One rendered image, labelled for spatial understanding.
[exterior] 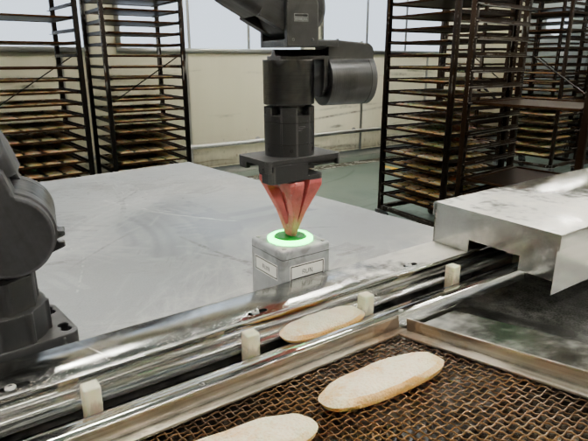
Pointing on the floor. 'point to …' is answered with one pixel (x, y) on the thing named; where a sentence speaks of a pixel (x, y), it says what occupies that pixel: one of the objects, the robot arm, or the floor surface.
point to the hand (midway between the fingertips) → (290, 227)
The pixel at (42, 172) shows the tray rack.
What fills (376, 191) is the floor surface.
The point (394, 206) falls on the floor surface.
